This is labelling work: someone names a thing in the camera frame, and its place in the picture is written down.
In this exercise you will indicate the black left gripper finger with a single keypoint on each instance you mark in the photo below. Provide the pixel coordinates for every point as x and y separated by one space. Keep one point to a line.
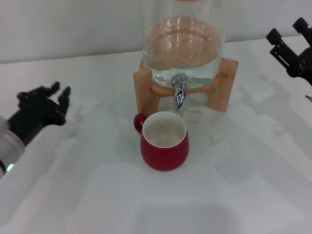
36 93
64 102

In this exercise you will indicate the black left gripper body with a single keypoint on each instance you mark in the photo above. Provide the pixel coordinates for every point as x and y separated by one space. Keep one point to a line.
36 117

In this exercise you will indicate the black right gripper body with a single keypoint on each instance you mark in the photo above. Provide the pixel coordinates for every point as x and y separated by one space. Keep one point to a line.
307 65

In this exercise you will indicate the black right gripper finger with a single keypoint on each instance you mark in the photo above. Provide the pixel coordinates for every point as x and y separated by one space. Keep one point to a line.
304 28
287 58

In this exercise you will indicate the red ceramic cup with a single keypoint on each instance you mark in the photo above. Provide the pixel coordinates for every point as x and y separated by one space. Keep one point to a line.
163 156

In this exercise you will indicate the chrome faucet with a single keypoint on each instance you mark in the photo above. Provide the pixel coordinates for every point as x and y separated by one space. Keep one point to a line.
180 96

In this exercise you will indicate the wooden dispenser stand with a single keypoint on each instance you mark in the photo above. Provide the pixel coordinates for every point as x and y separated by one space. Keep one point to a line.
143 92

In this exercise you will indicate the glass water dispenser jar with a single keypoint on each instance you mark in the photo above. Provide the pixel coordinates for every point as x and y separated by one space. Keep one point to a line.
182 41

